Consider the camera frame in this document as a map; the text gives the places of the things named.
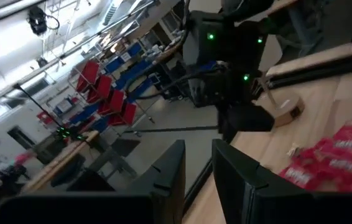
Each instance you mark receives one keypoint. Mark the long wooden table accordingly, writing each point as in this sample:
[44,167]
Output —
[67,155]

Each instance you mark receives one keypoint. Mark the red storage bin rack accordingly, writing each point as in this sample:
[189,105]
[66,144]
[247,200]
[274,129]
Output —
[90,71]

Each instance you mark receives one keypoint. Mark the black stool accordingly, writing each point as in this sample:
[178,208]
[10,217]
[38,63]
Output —
[68,172]

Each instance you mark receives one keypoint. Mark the wooden workbench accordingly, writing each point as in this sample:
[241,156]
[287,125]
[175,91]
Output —
[166,54]

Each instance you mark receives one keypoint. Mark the black background robot arm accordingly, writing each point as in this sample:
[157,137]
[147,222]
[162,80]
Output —
[67,132]
[12,174]

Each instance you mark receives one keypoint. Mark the gold foil candy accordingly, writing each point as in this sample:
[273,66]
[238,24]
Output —
[294,151]

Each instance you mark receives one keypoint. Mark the pink cloth bundle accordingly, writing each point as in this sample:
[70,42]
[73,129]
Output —
[23,157]

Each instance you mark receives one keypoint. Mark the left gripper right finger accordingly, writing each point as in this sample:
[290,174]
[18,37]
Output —
[272,208]

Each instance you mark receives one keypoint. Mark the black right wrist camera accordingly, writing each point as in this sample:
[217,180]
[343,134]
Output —
[207,90]

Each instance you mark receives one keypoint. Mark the black metal stand frame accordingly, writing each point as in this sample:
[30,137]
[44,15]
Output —
[39,105]

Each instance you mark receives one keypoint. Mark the black desk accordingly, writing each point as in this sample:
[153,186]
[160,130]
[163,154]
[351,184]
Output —
[90,183]

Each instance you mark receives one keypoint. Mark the blue storage bin shelf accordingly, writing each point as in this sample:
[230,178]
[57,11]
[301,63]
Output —
[134,72]

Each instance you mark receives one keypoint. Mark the black hanging camera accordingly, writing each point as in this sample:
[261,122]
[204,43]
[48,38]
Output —
[37,20]
[41,61]

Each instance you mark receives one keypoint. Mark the low blue bin row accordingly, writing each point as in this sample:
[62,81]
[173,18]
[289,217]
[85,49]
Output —
[84,114]

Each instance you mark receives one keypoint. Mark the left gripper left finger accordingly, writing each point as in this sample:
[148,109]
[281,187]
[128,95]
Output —
[117,208]

